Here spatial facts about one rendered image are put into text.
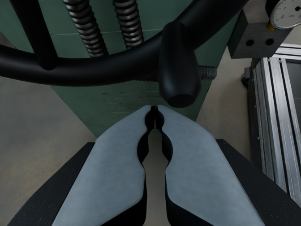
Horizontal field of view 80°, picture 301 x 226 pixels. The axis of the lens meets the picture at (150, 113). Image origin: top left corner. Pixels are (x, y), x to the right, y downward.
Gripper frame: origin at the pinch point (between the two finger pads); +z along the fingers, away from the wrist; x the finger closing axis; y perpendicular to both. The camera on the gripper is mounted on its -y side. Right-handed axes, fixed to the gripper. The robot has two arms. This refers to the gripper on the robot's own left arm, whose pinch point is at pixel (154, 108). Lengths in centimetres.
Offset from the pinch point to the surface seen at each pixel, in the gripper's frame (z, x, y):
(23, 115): 69, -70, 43
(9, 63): 5.1, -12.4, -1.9
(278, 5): 17.2, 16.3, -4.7
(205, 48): 29.0, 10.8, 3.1
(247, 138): 55, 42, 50
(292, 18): 18.5, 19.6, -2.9
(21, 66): 5.3, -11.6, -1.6
